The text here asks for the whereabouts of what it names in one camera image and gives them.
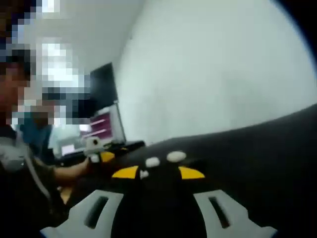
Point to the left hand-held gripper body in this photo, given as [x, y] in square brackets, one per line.
[93, 146]

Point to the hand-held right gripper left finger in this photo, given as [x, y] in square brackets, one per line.
[99, 213]

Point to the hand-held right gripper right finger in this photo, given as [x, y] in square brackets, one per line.
[223, 213]

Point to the white earphone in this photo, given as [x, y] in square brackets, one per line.
[144, 174]

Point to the white oval charging case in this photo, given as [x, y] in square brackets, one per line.
[175, 156]

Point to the open laptop purple screen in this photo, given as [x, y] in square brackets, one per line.
[104, 124]

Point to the black monitor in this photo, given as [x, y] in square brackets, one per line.
[104, 86]

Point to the grey chest-worn device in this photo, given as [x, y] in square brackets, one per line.
[12, 153]

